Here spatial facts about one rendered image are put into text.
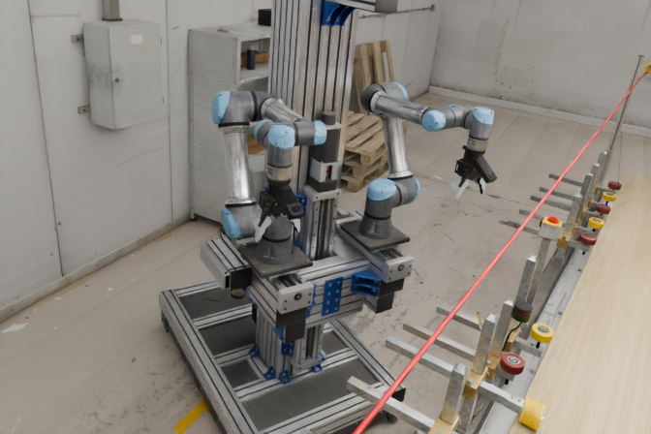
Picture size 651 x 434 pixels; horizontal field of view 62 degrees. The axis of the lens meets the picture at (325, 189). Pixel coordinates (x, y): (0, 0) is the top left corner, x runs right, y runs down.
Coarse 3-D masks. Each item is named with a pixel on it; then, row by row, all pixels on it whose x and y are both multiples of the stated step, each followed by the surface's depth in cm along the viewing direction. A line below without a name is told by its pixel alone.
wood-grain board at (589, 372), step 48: (624, 192) 348; (624, 240) 283; (576, 288) 236; (624, 288) 239; (576, 336) 204; (624, 336) 207; (576, 384) 180; (624, 384) 182; (528, 432) 159; (576, 432) 161; (624, 432) 163
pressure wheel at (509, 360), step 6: (504, 354) 190; (510, 354) 190; (504, 360) 187; (510, 360) 187; (516, 360) 188; (522, 360) 187; (504, 366) 186; (510, 366) 185; (516, 366) 184; (522, 366) 185; (510, 372) 185; (516, 372) 185
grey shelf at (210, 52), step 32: (192, 32) 385; (224, 32) 385; (256, 32) 400; (192, 64) 394; (224, 64) 381; (256, 64) 438; (192, 96) 404; (192, 128) 415; (192, 160) 425; (224, 160) 410; (192, 192) 437; (224, 192) 420
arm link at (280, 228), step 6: (258, 204) 201; (270, 216) 198; (282, 216) 199; (276, 222) 199; (282, 222) 200; (288, 222) 202; (270, 228) 199; (276, 228) 200; (282, 228) 201; (288, 228) 203; (264, 234) 204; (270, 234) 202; (276, 234) 202; (282, 234) 203; (288, 234) 205
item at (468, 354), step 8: (408, 328) 208; (416, 328) 206; (424, 328) 206; (424, 336) 204; (440, 336) 203; (440, 344) 201; (448, 344) 199; (456, 344) 200; (456, 352) 198; (464, 352) 196; (472, 352) 196; (472, 360) 196; (504, 376) 190; (512, 376) 188
